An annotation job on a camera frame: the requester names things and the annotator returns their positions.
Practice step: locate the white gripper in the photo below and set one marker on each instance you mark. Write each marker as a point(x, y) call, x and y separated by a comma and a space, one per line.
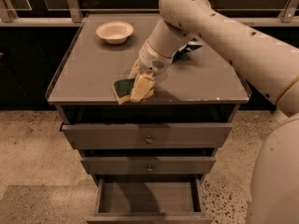
point(151, 61)

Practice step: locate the green yellow sponge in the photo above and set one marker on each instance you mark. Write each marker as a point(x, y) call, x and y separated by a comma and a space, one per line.
point(122, 90)

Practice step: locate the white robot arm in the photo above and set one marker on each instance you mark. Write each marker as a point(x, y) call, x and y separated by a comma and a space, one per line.
point(269, 65)

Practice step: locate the grey drawer cabinet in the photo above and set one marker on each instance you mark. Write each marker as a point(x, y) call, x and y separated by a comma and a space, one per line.
point(199, 88)

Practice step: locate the grey top drawer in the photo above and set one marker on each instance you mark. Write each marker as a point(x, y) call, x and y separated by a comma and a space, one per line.
point(142, 136)

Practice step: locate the grey drawer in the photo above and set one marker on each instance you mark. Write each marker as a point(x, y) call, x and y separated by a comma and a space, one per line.
point(149, 199)
point(142, 136)
point(148, 165)

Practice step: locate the grey middle drawer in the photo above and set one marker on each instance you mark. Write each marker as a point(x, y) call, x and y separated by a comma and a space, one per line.
point(148, 165)

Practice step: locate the grey bottom drawer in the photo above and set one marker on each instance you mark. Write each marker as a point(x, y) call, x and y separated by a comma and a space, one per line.
point(149, 199)

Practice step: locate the white paper bowl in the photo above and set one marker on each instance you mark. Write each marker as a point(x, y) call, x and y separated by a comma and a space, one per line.
point(115, 32)

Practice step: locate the crumpled blue chip bag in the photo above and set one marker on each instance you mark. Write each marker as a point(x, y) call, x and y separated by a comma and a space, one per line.
point(192, 45)

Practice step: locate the metal railing frame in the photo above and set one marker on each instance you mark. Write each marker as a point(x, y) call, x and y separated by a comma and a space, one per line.
point(74, 13)

